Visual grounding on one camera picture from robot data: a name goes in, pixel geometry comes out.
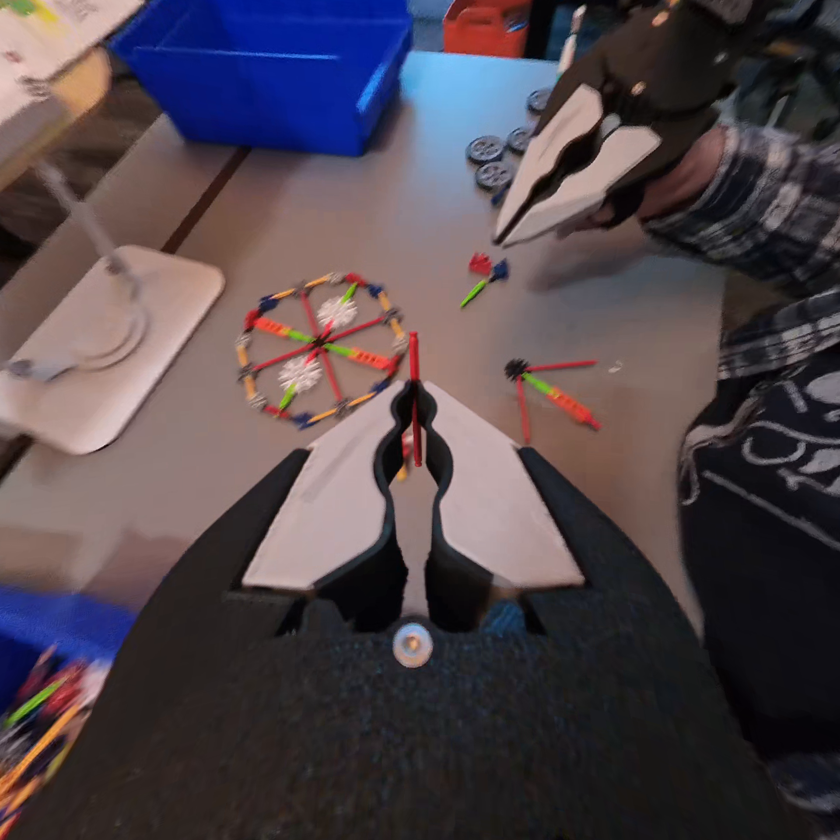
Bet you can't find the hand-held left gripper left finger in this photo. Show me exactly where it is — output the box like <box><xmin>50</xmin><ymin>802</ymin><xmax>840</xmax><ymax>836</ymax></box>
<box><xmin>241</xmin><ymin>378</ymin><xmax>412</xmax><ymax>590</ymax></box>

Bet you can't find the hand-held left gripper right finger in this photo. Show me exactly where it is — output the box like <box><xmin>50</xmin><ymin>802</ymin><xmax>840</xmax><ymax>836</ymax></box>
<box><xmin>420</xmin><ymin>378</ymin><xmax>586</xmax><ymax>589</ymax></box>

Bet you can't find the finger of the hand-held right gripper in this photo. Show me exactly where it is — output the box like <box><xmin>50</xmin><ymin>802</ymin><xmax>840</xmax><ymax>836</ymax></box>
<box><xmin>492</xmin><ymin>83</ymin><xmax>606</xmax><ymax>245</ymax></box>
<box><xmin>500</xmin><ymin>123</ymin><xmax>664</xmax><ymax>249</ymax></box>

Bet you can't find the orange connector with green rod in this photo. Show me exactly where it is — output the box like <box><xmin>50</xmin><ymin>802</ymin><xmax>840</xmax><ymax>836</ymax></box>
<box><xmin>524</xmin><ymin>373</ymin><xmax>595</xmax><ymax>427</ymax></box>

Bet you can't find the blue plastic bin with tag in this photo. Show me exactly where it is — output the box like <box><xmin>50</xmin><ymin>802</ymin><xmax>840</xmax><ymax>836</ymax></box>
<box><xmin>0</xmin><ymin>584</ymin><xmax>137</xmax><ymax>840</ymax></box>

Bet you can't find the pile of colourful toy pieces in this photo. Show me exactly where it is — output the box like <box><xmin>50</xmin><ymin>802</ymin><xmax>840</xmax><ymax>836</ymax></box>
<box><xmin>0</xmin><ymin>646</ymin><xmax>114</xmax><ymax>829</ymax></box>

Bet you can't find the person's right forearm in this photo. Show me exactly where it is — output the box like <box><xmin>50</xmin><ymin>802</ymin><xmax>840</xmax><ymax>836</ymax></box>
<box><xmin>640</xmin><ymin>121</ymin><xmax>840</xmax><ymax>299</ymax></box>

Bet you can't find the person's right hand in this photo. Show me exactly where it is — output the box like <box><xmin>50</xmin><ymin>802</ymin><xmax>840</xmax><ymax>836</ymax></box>
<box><xmin>645</xmin><ymin>128</ymin><xmax>728</xmax><ymax>222</ymax></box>

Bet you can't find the orange storage box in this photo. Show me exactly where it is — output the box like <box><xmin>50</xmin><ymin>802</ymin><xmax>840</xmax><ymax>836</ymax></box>
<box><xmin>442</xmin><ymin>0</ymin><xmax>532</xmax><ymax>60</ymax></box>

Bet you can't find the colourful toy wheel construction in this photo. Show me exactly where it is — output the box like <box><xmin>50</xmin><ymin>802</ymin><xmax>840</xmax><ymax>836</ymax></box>
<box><xmin>235</xmin><ymin>270</ymin><xmax>412</xmax><ymax>431</ymax></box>

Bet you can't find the plain blue plastic bin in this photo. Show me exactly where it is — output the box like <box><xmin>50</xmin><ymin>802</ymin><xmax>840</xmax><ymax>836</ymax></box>
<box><xmin>107</xmin><ymin>0</ymin><xmax>414</xmax><ymax>158</ymax></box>

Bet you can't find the white paper sheet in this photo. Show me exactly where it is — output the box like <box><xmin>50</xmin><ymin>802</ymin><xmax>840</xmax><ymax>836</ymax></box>
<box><xmin>0</xmin><ymin>0</ymin><xmax>147</xmax><ymax>86</ymax></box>

